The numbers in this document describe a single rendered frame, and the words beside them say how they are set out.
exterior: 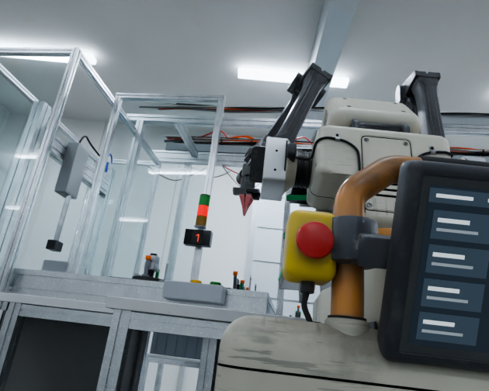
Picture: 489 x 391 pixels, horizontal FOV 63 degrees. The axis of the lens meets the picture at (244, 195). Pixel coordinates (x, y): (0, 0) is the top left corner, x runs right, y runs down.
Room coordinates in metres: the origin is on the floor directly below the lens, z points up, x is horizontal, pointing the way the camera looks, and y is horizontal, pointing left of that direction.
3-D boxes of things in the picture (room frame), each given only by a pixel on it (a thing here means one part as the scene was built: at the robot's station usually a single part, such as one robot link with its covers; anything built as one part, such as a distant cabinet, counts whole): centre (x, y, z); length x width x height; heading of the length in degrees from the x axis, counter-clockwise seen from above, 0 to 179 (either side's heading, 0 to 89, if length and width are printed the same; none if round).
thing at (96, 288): (1.51, 0.31, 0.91); 0.89 x 0.06 x 0.11; 81
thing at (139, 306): (1.37, -0.15, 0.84); 0.90 x 0.70 x 0.03; 88
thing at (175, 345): (3.74, 0.30, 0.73); 0.62 x 0.42 x 0.23; 81
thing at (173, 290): (1.42, 0.13, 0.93); 0.21 x 0.07 x 0.06; 81
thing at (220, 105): (1.80, 0.18, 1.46); 0.03 x 0.03 x 1.00; 81
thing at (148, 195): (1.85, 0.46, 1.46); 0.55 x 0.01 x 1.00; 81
